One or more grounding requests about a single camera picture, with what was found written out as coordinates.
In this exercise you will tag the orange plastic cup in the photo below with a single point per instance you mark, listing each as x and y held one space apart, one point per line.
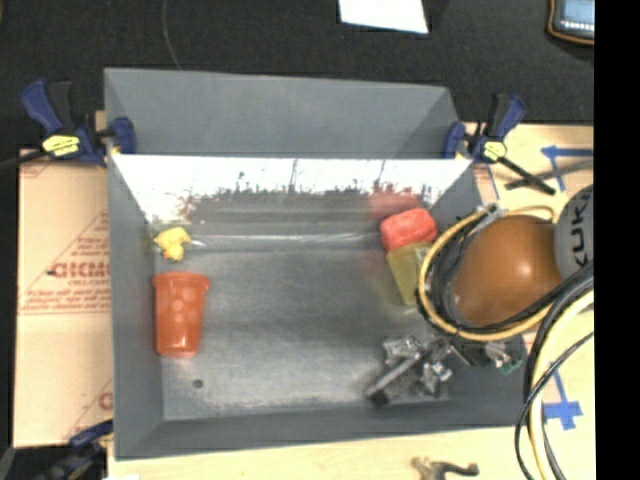
179 313

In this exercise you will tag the grey metal bin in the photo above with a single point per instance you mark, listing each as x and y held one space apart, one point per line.
280 318

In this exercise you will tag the yellow toy duck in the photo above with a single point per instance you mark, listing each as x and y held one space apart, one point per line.
171 242

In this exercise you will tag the brown cardboard board, red print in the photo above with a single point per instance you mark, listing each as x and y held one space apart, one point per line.
60 348

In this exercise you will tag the grey-brown toy animal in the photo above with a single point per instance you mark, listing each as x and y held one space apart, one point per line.
440 468

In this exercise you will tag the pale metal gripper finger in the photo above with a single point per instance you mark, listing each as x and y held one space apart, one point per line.
400 349
395 380

